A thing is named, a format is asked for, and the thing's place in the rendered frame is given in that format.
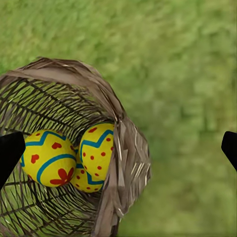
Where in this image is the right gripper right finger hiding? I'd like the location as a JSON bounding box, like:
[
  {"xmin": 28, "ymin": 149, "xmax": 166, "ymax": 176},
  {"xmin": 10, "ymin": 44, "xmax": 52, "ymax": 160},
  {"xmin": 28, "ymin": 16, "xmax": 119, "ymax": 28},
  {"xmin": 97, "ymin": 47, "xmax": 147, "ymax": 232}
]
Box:
[{"xmin": 221, "ymin": 131, "xmax": 237, "ymax": 170}]

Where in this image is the easter egg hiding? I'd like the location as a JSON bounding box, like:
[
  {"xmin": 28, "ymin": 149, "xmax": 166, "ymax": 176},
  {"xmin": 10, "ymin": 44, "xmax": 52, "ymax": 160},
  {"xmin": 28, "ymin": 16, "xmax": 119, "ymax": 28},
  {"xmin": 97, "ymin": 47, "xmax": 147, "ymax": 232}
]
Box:
[
  {"xmin": 70, "ymin": 146, "xmax": 104, "ymax": 194},
  {"xmin": 79, "ymin": 122, "xmax": 115, "ymax": 181},
  {"xmin": 19, "ymin": 126, "xmax": 79, "ymax": 189}
]

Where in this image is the wicker basket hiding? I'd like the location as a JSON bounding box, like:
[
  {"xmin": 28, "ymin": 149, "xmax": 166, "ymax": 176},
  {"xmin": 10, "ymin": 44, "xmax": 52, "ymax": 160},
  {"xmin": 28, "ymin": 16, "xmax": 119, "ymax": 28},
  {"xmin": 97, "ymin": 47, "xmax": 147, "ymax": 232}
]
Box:
[{"xmin": 0, "ymin": 56, "xmax": 152, "ymax": 237}]

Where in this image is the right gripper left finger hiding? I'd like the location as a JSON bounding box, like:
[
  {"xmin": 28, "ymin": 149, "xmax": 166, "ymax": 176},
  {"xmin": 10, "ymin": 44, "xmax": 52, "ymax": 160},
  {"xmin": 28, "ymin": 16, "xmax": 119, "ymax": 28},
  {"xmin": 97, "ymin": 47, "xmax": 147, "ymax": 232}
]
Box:
[{"xmin": 0, "ymin": 131, "xmax": 26, "ymax": 189}]

